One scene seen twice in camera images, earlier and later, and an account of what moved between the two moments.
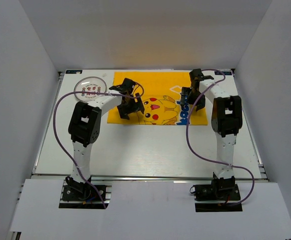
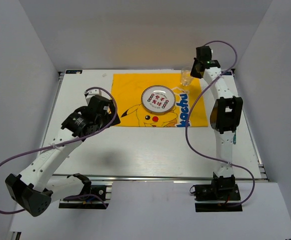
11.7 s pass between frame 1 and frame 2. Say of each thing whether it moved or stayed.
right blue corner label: stayed
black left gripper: moved
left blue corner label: stayed
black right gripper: moved
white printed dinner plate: moved
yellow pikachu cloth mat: stayed
